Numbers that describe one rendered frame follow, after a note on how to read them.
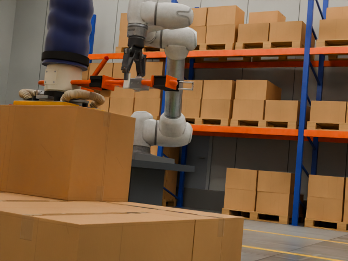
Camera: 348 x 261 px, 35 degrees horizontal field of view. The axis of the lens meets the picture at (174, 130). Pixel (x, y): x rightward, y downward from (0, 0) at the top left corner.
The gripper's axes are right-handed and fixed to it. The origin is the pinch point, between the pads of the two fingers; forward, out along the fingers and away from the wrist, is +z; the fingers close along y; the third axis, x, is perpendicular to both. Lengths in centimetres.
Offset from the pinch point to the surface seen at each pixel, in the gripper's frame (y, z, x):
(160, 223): 42, 54, 52
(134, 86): 3.5, 2.0, 4.2
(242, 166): -817, 16, -361
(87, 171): 11.7, 40.3, -10.7
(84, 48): -0.2, -17.3, -31.3
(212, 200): -797, 90, -414
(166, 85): 4.5, 1.9, 21.9
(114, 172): -6.1, 39.7, -10.7
